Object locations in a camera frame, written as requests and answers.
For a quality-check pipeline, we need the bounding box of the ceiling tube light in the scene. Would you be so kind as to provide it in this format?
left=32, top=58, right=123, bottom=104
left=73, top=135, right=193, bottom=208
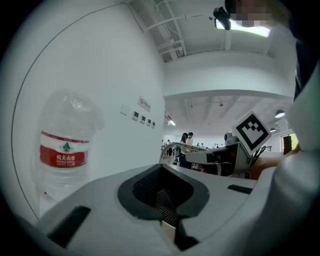
left=216, top=18, right=271, bottom=39

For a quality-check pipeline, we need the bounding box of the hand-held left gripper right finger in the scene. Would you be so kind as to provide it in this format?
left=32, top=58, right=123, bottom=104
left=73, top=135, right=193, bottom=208
left=159, top=163, right=259, bottom=252

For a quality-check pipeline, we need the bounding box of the red white wall sign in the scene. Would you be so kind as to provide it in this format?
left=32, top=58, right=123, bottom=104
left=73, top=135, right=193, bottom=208
left=137, top=95, right=153, bottom=113

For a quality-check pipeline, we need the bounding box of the white water dispenser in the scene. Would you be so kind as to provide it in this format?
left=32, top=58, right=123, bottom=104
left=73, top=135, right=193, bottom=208
left=38, top=179, right=91, bottom=221

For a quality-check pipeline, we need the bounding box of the person's head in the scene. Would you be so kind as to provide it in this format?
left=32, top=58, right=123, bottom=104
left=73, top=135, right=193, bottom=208
left=229, top=0, right=288, bottom=28

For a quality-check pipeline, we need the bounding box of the person's right forearm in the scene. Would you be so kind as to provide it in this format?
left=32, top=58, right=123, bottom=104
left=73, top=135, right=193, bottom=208
left=248, top=147, right=301, bottom=181

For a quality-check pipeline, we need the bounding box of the large clear water bottle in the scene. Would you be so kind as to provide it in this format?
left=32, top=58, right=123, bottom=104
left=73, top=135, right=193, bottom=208
left=31, top=88, right=105, bottom=201

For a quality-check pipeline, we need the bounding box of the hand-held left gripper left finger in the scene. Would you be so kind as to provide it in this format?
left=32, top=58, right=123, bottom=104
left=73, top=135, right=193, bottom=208
left=37, top=163, right=176, bottom=256

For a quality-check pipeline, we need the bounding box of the person's black shirt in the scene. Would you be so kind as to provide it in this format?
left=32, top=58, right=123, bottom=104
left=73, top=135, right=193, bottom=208
left=288, top=14, right=316, bottom=101

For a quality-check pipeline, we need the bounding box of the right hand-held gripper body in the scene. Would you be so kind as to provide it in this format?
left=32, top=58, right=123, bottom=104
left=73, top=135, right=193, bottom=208
left=216, top=110, right=273, bottom=180

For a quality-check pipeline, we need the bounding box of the white light switch plate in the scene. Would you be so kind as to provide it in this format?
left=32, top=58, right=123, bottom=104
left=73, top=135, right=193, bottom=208
left=119, top=103, right=132, bottom=117

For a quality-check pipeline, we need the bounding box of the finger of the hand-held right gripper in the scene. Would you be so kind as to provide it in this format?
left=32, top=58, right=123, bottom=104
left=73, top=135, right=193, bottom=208
left=186, top=146, right=242, bottom=165

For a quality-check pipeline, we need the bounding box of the black head-worn camera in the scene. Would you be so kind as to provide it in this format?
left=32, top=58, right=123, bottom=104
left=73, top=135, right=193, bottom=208
left=213, top=6, right=232, bottom=31

